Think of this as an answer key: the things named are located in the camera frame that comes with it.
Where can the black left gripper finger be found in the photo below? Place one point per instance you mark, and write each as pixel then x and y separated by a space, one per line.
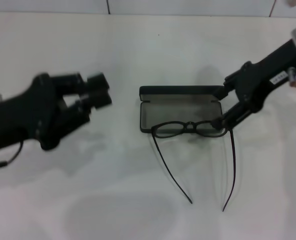
pixel 98 82

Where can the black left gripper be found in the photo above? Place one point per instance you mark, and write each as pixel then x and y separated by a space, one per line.
pixel 25 117

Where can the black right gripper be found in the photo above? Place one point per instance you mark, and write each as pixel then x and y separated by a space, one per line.
pixel 263 72

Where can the black glasses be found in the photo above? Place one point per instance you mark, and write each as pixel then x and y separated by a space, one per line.
pixel 190 123

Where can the black glasses case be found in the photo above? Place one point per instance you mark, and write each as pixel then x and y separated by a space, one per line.
pixel 180 112

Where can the right gripper silver plug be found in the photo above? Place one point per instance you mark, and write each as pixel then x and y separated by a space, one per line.
pixel 293 76

